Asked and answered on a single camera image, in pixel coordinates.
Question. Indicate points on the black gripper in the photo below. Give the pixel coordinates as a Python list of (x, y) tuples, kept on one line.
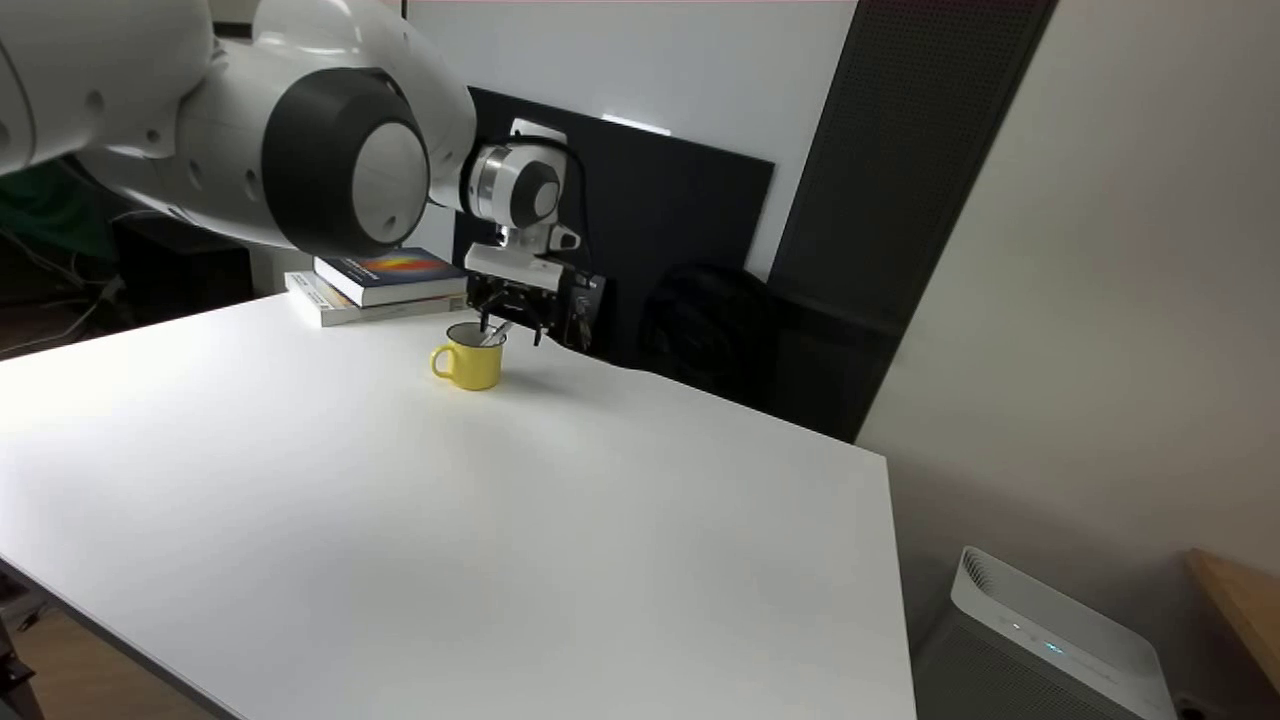
[(521, 289)]

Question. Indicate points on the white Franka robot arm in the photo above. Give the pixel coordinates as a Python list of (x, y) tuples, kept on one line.
[(162, 106)]

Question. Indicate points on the yellow enamel mug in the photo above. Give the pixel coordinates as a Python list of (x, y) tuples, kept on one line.
[(468, 366)]

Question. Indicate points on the colourful top book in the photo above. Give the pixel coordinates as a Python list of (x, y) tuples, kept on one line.
[(395, 272)]

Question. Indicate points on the black backpack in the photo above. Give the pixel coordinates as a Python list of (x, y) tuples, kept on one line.
[(706, 326)]

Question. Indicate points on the white thick book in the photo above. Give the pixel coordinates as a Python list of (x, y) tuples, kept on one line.
[(322, 305)]

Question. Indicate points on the black floor bag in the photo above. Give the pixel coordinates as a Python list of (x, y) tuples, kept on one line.
[(162, 272)]

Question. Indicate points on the green cloth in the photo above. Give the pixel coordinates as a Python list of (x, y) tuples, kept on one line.
[(43, 203)]

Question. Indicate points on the white air purifier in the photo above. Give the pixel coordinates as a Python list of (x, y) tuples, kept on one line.
[(1025, 652)]

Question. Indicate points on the wooden side table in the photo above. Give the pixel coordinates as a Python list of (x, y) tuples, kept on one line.
[(1245, 603)]

